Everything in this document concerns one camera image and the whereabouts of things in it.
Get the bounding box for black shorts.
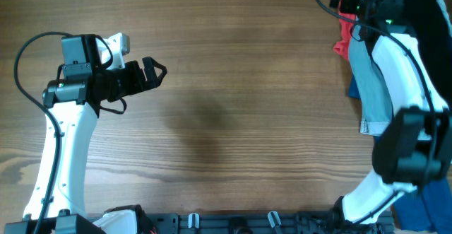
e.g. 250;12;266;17
404;0;451;104

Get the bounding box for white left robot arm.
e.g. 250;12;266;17
4;57;167;233

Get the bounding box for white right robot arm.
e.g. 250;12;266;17
325;0;451;231

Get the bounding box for red garment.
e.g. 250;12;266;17
333;19;354;61

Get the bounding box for light denim shorts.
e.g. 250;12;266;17
348;25;393;136

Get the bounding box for blue garment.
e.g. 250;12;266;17
348;76;451;233

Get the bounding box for black mounting rail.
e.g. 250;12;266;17
148;211;395;234

